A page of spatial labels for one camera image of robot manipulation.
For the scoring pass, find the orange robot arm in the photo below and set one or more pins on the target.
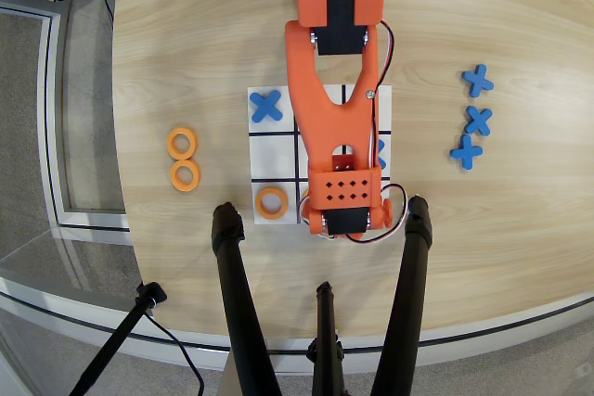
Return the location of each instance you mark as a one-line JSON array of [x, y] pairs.
[[325, 113]]

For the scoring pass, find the blue foam cross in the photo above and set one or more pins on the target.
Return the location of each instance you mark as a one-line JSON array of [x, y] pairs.
[[466, 151], [383, 155], [266, 106], [479, 121], [478, 80]]

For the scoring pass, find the white tic-tac-toe paper board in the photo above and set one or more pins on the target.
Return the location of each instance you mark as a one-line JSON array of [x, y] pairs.
[[274, 155]]

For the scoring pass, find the thin black tripod leg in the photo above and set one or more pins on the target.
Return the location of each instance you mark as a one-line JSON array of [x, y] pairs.
[[327, 335]]

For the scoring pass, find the black slim stand pole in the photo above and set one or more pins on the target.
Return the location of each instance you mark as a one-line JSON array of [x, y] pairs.
[[116, 340]]

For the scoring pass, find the white framed glass panel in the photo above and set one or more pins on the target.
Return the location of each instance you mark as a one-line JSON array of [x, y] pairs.
[[51, 113]]

